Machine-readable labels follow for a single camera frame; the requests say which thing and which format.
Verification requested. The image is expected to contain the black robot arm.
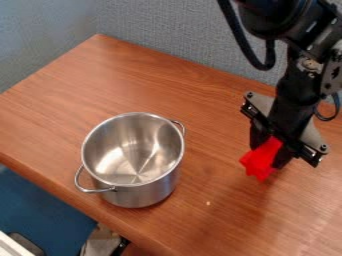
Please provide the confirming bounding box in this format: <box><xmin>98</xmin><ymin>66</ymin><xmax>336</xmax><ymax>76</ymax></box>
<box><xmin>238</xmin><ymin>0</ymin><xmax>342</xmax><ymax>169</ymax></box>

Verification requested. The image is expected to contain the red plastic block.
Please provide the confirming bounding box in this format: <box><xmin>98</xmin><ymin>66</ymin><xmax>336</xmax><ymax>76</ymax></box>
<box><xmin>240</xmin><ymin>136</ymin><xmax>284</xmax><ymax>182</ymax></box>

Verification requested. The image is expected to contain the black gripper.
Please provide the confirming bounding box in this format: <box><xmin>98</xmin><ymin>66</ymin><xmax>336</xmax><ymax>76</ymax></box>
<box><xmin>241</xmin><ymin>75</ymin><xmax>329</xmax><ymax>169</ymax></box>

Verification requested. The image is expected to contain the grey cloth under table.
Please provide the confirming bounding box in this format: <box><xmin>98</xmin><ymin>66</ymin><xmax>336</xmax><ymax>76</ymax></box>
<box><xmin>79</xmin><ymin>223</ymin><xmax>122</xmax><ymax>256</ymax></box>

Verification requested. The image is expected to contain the stainless steel pot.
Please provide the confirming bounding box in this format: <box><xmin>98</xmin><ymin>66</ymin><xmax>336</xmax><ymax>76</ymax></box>
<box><xmin>75</xmin><ymin>112</ymin><xmax>186</xmax><ymax>208</ymax></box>

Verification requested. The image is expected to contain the white object bottom left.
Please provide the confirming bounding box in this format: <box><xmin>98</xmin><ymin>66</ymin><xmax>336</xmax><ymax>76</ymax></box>
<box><xmin>0</xmin><ymin>231</ymin><xmax>26</xmax><ymax>256</ymax></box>

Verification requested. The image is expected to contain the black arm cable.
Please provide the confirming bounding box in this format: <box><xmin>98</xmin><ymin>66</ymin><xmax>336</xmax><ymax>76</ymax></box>
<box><xmin>216</xmin><ymin>0</ymin><xmax>278</xmax><ymax>72</ymax></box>

